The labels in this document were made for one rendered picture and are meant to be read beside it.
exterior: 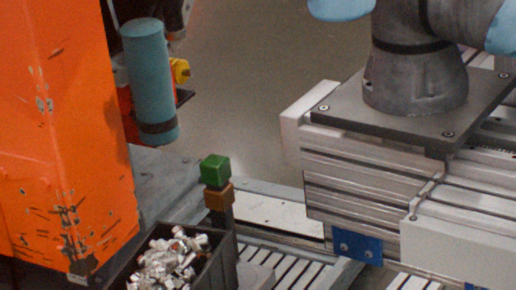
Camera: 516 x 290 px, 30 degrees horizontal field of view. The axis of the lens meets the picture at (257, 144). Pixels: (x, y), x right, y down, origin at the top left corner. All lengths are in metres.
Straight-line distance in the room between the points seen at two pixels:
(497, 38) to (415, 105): 0.19
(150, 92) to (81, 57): 0.50
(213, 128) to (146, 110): 1.12
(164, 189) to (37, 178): 0.88
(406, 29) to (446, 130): 0.14
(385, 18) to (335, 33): 2.41
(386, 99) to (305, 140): 0.18
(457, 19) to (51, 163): 0.65
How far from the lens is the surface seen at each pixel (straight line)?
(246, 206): 2.57
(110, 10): 2.22
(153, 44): 1.97
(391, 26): 1.33
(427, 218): 1.31
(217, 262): 1.57
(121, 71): 2.09
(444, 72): 1.36
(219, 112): 3.23
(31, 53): 1.45
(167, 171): 2.48
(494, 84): 1.45
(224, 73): 3.50
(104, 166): 1.60
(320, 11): 1.04
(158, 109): 2.02
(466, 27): 1.25
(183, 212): 2.43
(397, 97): 1.35
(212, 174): 1.61
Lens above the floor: 1.46
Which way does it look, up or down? 29 degrees down
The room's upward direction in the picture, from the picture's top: 7 degrees counter-clockwise
